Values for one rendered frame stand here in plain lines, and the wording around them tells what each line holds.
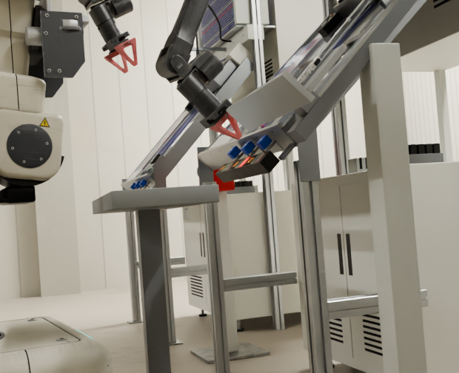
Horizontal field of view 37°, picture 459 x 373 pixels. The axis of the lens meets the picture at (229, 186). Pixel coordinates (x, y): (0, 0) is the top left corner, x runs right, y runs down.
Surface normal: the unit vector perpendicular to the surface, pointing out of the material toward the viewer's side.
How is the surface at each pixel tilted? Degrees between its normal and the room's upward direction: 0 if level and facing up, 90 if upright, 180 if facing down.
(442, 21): 90
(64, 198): 90
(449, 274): 90
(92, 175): 90
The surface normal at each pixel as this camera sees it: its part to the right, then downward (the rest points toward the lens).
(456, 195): 0.33, -0.06
